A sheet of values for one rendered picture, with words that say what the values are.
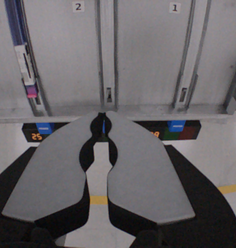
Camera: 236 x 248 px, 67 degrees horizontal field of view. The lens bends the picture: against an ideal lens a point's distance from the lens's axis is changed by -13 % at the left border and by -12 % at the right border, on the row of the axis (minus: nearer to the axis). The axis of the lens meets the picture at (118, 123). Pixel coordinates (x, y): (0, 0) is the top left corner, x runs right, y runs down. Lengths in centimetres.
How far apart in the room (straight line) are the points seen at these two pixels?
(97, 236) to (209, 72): 106
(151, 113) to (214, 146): 89
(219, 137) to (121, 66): 97
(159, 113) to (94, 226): 95
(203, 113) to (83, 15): 22
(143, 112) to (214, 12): 17
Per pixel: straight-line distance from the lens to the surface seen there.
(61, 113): 31
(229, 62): 31
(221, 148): 120
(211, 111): 33
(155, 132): 37
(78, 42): 26
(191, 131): 39
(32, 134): 40
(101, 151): 104
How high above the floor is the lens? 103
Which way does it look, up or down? 89 degrees down
